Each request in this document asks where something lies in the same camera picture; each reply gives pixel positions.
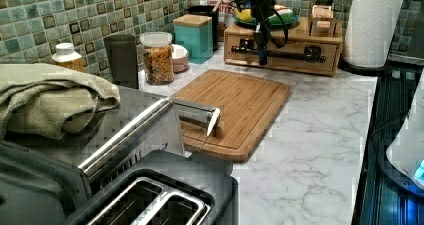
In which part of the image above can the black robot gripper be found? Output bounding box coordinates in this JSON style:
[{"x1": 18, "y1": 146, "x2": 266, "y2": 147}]
[{"x1": 250, "y1": 0, "x2": 276, "y2": 66}]

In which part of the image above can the wooden drawer with black handle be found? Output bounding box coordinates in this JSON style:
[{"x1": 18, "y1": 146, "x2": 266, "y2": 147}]
[{"x1": 224, "y1": 34, "x2": 341, "y2": 76}]

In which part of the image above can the wooden drawer cabinet box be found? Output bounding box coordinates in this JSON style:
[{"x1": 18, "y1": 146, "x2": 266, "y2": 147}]
[{"x1": 224, "y1": 17, "x2": 343, "y2": 55}]

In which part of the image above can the yellow toy lemon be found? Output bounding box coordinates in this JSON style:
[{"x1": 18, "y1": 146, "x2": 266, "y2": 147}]
[{"x1": 234, "y1": 8, "x2": 255, "y2": 23}]

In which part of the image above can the blue plate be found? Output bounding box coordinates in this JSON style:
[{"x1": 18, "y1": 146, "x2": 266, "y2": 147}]
[{"x1": 232, "y1": 13, "x2": 299, "y2": 28}]

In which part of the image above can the green white toy vegetable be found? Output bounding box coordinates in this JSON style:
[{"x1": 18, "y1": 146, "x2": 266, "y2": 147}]
[{"x1": 269, "y1": 5, "x2": 296, "y2": 25}]

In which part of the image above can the small wooden card holder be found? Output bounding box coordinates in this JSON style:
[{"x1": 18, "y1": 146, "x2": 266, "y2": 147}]
[{"x1": 308, "y1": 4, "x2": 337, "y2": 37}]

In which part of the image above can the teal canister with wooden lid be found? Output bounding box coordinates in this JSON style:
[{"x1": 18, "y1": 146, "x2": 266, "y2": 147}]
[{"x1": 173, "y1": 14, "x2": 213, "y2": 64}]

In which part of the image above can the bamboo cutting board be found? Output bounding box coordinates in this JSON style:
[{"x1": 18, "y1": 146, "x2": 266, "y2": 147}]
[{"x1": 173, "y1": 69, "x2": 291, "y2": 162}]

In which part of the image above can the pink white small bowl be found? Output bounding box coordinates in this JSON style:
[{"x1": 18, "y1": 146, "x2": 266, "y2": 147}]
[{"x1": 172, "y1": 44, "x2": 189, "y2": 73}]

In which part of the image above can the black paper towel holder base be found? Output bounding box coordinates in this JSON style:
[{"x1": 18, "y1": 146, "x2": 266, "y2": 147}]
[{"x1": 338, "y1": 59, "x2": 392, "y2": 77}]

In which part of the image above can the glass jar of colourful cereal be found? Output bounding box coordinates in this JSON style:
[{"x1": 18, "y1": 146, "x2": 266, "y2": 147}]
[{"x1": 140, "y1": 32, "x2": 174, "y2": 85}]

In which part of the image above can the white paper towel roll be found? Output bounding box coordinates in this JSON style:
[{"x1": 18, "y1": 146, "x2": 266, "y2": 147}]
[{"x1": 342, "y1": 0, "x2": 403, "y2": 69}]

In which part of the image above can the dark grey cylindrical cup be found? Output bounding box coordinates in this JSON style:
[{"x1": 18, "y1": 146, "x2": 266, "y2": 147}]
[{"x1": 104, "y1": 34, "x2": 139, "y2": 89}]

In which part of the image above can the black two-slot toaster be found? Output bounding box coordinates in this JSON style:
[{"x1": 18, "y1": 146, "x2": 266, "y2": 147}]
[{"x1": 62, "y1": 151, "x2": 239, "y2": 225}]

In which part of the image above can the white capped yellow bottle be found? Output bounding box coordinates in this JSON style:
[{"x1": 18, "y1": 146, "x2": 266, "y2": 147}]
[{"x1": 52, "y1": 43, "x2": 85, "y2": 72}]

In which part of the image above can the beige folded towel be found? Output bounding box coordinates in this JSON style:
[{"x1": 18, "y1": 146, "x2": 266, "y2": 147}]
[{"x1": 0, "y1": 63, "x2": 120, "y2": 139}]

